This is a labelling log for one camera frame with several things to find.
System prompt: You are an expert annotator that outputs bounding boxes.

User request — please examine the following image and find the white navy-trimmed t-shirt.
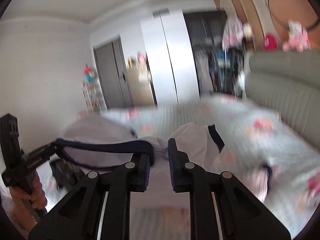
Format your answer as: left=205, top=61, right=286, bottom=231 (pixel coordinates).
left=60, top=115, right=226, bottom=173

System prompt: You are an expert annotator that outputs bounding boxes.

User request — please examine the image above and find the black clothes pile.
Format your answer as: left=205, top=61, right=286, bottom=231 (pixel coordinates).
left=49, top=159, right=85, bottom=191

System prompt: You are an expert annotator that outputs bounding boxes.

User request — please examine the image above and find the black open clothes rack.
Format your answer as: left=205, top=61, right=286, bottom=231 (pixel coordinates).
left=184, top=10, right=246, bottom=98

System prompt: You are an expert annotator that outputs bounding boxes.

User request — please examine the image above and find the person left hand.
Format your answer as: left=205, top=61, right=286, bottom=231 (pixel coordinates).
left=9, top=171, right=47, bottom=211

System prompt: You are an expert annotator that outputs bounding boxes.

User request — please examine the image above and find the blue checked cartoon bedspread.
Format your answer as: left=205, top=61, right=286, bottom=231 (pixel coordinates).
left=32, top=93, right=320, bottom=238

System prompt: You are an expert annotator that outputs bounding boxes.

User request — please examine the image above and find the white shelf rack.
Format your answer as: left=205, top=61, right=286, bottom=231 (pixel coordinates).
left=82, top=81, right=102, bottom=113

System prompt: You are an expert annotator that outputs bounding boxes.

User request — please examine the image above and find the beige small fridge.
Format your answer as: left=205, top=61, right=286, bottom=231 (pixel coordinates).
left=126, top=67, right=155, bottom=107

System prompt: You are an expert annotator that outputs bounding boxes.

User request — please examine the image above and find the grey door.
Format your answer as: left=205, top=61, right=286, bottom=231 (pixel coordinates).
left=93, top=38, right=133, bottom=109

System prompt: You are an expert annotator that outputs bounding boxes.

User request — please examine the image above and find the grey padded headboard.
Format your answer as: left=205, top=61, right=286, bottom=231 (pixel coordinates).
left=245, top=49, right=319, bottom=148

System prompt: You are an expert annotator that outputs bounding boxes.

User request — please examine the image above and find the white wardrobe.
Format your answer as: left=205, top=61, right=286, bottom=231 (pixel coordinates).
left=140, top=10, right=200, bottom=106

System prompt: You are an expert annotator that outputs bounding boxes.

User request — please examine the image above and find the pink patterned hanging cloth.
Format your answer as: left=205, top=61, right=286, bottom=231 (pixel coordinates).
left=222, top=16, right=244, bottom=51

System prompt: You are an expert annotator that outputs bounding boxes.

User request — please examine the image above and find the red plush toy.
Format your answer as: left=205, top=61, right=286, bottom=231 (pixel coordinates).
left=263, top=33, right=277, bottom=51

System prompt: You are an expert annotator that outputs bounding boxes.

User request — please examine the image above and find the yellow white duck plush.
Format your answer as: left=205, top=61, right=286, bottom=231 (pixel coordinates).
left=243, top=23, right=254, bottom=42

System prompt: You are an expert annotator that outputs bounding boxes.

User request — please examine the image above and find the pink white plush toy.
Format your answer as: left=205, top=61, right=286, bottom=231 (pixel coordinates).
left=282, top=20, right=311, bottom=53

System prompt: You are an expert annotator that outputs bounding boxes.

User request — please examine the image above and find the red blue wall plush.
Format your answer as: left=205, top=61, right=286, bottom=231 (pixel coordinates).
left=84, top=64, right=95, bottom=83

